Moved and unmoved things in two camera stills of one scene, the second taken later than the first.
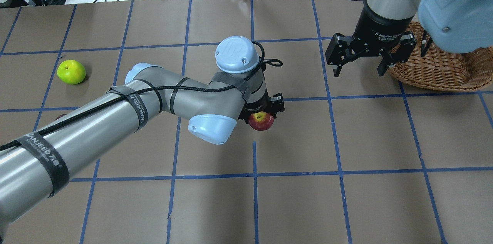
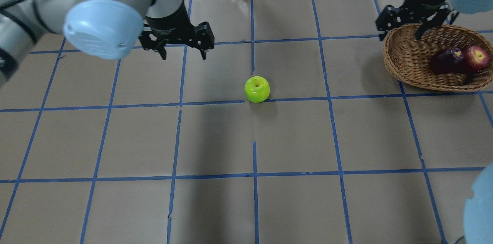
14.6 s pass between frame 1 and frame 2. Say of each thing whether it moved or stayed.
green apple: moved
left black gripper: moved
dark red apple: moved
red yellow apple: moved
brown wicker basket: stayed
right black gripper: moved
